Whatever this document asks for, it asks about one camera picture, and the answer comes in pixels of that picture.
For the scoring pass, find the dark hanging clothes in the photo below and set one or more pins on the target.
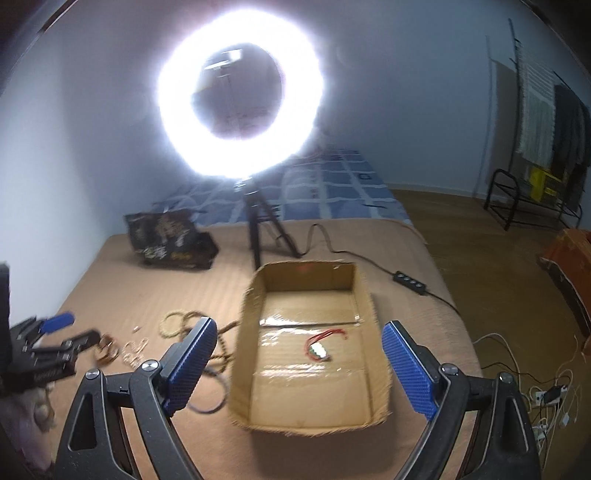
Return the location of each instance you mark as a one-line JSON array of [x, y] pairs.
[[571, 145]]

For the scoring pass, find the open cardboard box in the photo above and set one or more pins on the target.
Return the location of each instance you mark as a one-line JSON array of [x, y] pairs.
[[308, 356]]

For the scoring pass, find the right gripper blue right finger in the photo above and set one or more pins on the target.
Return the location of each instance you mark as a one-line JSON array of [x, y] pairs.
[[404, 355]]

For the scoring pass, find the yellow box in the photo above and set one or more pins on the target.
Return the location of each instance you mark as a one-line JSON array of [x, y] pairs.
[[544, 187]]

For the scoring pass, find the orange cloth covered furniture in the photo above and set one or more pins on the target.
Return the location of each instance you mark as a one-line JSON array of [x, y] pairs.
[[567, 260]]

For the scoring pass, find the black tripod stand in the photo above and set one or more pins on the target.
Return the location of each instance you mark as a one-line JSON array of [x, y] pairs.
[[258, 211]]

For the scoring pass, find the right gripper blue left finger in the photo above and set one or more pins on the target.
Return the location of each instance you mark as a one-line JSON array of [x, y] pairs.
[[183, 364]]

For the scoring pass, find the blue checkered bedsheet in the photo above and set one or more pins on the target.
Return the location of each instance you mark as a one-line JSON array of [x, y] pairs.
[[336, 184]]

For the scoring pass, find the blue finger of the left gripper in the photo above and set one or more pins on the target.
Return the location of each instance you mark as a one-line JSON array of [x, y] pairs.
[[57, 322], [70, 348]]

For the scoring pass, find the black clothes rack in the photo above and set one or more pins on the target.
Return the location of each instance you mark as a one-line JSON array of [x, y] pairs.
[[508, 192]]

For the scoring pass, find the red strap wristwatch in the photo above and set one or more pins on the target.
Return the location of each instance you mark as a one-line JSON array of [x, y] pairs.
[[107, 350]]

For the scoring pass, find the black inline cable remote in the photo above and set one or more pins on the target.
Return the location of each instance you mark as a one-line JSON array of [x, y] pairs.
[[411, 283]]

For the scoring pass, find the white ring light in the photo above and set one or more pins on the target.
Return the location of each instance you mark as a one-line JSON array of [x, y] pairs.
[[241, 94]]

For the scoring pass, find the striped hanging towel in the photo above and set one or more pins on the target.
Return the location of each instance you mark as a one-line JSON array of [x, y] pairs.
[[537, 121]]

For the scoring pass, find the left gloved hand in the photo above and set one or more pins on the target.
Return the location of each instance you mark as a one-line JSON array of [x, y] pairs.
[[27, 418]]

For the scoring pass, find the dark blue bangle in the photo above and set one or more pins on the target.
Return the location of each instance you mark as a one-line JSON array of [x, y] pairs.
[[211, 395]]

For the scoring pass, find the black snack bag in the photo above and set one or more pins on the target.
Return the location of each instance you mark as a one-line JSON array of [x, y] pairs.
[[170, 239]]

